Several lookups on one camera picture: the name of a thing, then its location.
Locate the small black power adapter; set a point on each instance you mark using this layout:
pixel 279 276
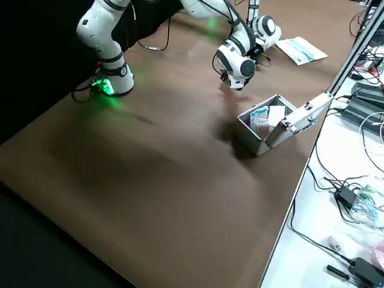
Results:
pixel 345 198

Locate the white gauze pack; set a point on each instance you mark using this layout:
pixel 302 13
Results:
pixel 276 115

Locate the silver aluminium case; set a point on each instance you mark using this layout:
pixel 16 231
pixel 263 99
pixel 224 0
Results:
pixel 258 141

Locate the aluminium frame post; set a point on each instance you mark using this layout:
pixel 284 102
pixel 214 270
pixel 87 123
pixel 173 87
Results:
pixel 349 61
pixel 253 10

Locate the white side desk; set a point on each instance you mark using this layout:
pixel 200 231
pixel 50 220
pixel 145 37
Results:
pixel 315 210

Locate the clear bag of cotton swabs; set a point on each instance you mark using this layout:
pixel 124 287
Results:
pixel 264 130

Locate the large black power adapter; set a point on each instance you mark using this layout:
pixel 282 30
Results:
pixel 367 271

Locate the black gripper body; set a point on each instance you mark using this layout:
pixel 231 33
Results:
pixel 257 52

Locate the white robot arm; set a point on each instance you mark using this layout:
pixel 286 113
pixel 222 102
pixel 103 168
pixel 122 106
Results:
pixel 277 31
pixel 99 36

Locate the blue white medicine carton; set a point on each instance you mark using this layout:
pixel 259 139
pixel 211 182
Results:
pixel 259 115

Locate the black cylinder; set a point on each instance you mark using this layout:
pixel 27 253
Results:
pixel 338 272

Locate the clear plastic bag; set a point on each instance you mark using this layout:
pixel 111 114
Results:
pixel 364 205

